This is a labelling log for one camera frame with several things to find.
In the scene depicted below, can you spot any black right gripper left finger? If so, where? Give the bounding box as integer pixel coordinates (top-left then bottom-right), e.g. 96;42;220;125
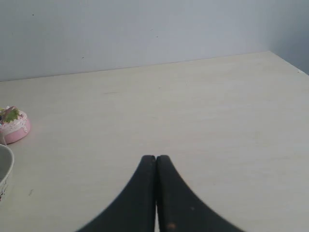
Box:
79;155;156;232

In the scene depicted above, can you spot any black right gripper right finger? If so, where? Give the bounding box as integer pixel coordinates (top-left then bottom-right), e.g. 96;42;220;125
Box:
156;155;242;232

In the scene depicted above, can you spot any white ceramic bowl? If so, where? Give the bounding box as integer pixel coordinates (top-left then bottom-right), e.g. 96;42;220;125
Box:
0;145;14;205

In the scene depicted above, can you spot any pink toy cake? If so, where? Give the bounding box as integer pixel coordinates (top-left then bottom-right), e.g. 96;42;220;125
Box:
0;106;31;145

